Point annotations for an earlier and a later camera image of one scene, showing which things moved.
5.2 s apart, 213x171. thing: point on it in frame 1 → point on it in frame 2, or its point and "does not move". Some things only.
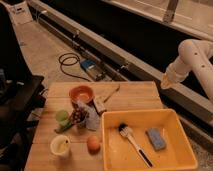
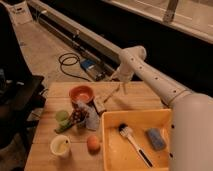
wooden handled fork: [112, 93] does not move
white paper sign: [20, 13] does not move
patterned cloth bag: [86, 114] does not move
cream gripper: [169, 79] → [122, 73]
